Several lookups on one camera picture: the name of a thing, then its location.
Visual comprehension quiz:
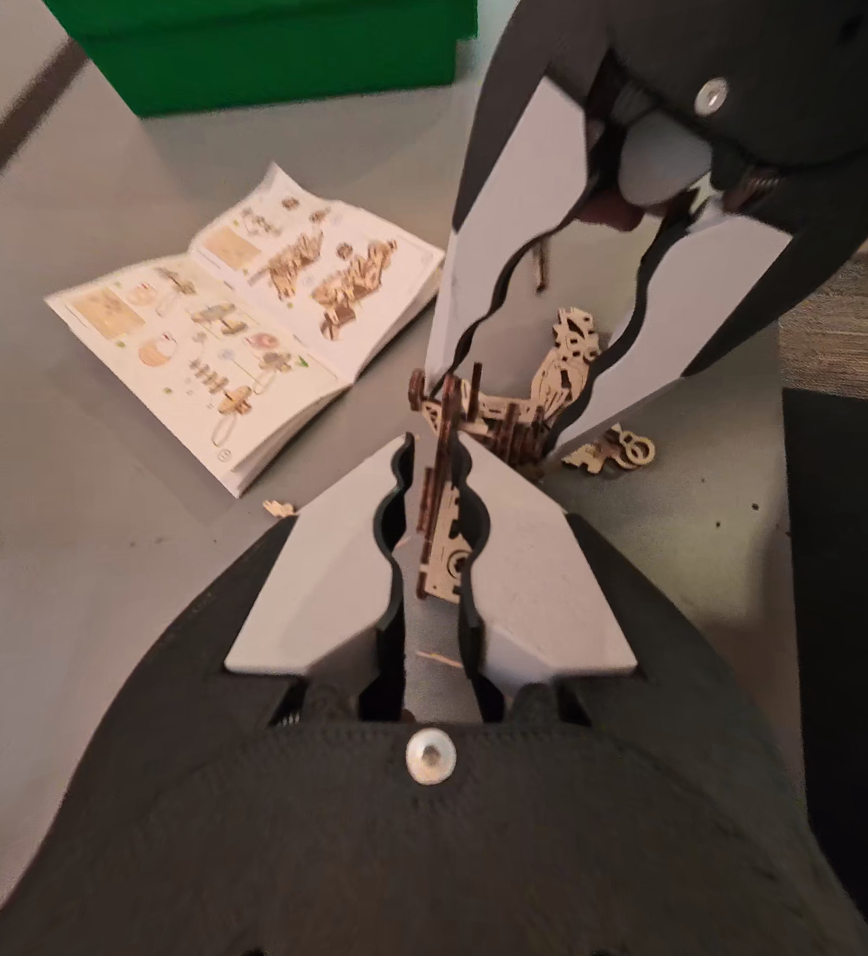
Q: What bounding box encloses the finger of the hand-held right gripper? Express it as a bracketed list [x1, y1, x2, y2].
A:
[546, 202, 793, 468]
[425, 73, 607, 389]

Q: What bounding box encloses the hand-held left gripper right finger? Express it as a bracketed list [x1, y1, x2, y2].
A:
[449, 433, 638, 703]

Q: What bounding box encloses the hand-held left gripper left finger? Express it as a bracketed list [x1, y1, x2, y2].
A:
[223, 432, 416, 703]

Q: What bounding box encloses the wooden gear model assembly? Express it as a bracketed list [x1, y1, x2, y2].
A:
[406, 362, 554, 602]

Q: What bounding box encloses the wooden openwork frame part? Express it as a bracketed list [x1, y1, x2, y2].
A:
[527, 306, 601, 449]

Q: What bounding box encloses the person's right hand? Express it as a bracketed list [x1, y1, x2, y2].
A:
[578, 187, 648, 234]

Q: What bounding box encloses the wooden part with two rings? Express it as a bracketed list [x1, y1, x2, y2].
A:
[562, 424, 656, 475]

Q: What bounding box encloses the green plastic storage bin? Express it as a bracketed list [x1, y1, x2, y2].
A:
[42, 0, 480, 118]

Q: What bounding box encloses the open instruction booklet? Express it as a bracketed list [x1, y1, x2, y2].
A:
[44, 162, 446, 499]

